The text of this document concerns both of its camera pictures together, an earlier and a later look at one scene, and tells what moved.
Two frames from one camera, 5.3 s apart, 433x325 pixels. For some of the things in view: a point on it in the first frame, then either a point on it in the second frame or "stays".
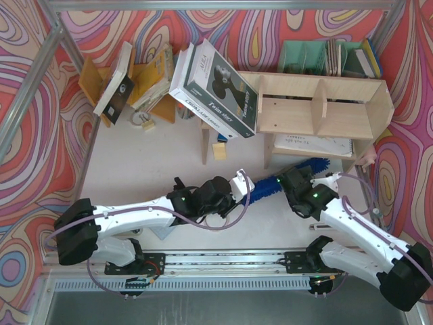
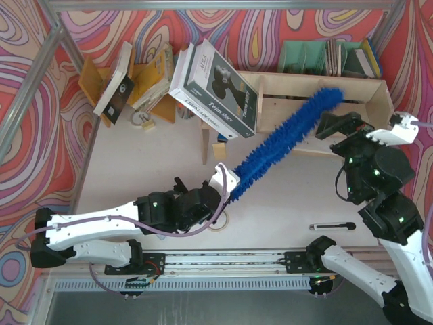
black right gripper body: [291, 177] -> [347, 143]
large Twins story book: [206, 83] stays
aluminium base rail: [290, 263] stays
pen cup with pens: [184, 112] stays
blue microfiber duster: [273, 185] -> [286, 136]
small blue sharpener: [222, 138] stays
